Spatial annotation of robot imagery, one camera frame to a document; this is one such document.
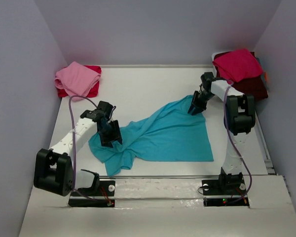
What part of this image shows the turquoise t shirt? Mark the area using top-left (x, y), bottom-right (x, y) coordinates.
top-left (88, 95), bottom-right (214, 176)

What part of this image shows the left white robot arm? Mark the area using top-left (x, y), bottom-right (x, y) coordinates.
top-left (34, 101), bottom-right (122, 197)

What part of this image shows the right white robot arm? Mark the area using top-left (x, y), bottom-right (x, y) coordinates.
top-left (188, 72), bottom-right (256, 196)

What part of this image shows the red folded t shirt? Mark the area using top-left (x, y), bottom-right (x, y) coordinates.
top-left (57, 65), bottom-right (102, 98)

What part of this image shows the magenta t shirt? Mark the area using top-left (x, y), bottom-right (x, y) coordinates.
top-left (212, 49), bottom-right (263, 82)

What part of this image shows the dark red t shirt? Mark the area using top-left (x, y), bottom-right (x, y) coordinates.
top-left (213, 49), bottom-right (268, 102)

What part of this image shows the pink folded t shirt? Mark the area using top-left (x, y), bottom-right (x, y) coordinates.
top-left (54, 61), bottom-right (101, 102)

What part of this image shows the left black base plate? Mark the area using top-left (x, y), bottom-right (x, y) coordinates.
top-left (68, 179), bottom-right (115, 208)

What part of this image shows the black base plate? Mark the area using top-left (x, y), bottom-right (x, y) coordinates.
top-left (68, 179), bottom-right (115, 208)
top-left (198, 179), bottom-right (250, 207)

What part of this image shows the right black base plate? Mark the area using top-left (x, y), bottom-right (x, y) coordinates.
top-left (198, 179), bottom-right (250, 207)

